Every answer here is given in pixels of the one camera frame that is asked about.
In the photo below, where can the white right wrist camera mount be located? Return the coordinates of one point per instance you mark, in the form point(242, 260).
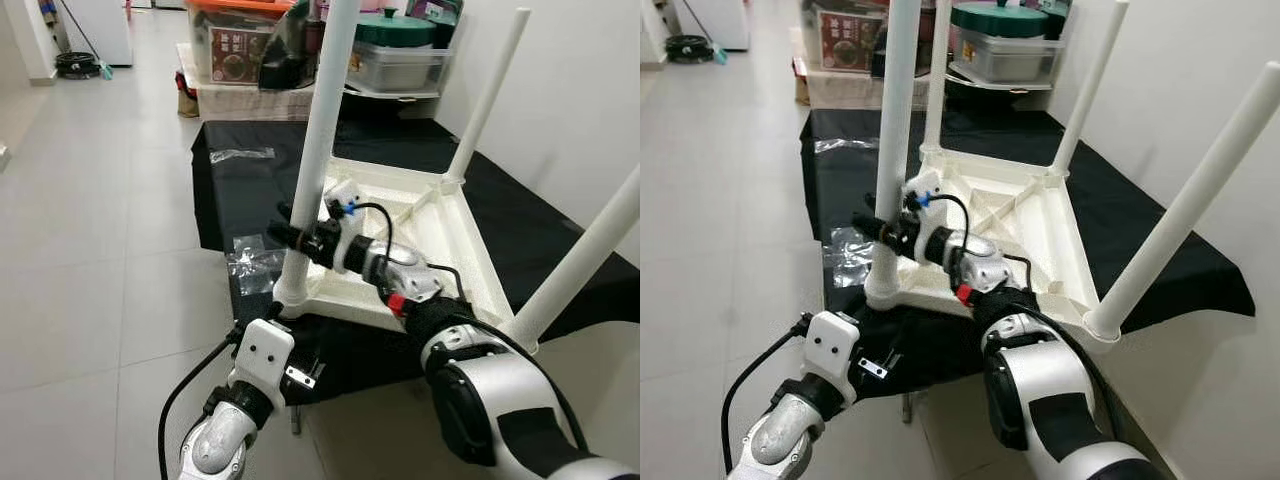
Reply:
point(925, 185)
point(345, 198)

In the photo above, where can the floral cloth covered stand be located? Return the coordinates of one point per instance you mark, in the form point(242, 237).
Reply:
point(840, 90)
point(240, 100)

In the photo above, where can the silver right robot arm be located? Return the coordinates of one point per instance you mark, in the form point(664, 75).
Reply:
point(1050, 400)
point(500, 400)

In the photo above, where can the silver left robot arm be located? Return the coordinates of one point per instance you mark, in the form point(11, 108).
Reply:
point(220, 440)
point(785, 435)

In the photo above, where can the clear tape patch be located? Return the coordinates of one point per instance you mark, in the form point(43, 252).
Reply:
point(850, 255)
point(255, 265)

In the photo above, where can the white ribbed plastic tabletop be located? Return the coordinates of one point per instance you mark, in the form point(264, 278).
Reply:
point(1040, 215)
point(440, 215)

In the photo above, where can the black bag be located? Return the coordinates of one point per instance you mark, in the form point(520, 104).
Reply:
point(290, 55)

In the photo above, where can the mop with teal head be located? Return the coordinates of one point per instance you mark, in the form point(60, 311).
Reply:
point(106, 72)
point(721, 56)

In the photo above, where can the stainless steel container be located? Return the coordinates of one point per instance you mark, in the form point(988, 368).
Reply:
point(1005, 60)
point(400, 68)

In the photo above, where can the grey metal table leg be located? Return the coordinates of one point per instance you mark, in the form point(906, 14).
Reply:
point(907, 408)
point(296, 418)

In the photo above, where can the dark printed carton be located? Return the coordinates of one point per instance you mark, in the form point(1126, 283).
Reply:
point(440, 10)

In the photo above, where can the black tablecloth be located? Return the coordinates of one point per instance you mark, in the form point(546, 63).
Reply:
point(850, 200)
point(255, 200)

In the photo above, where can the green pot lid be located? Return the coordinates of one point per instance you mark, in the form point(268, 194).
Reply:
point(395, 28)
point(1000, 20)

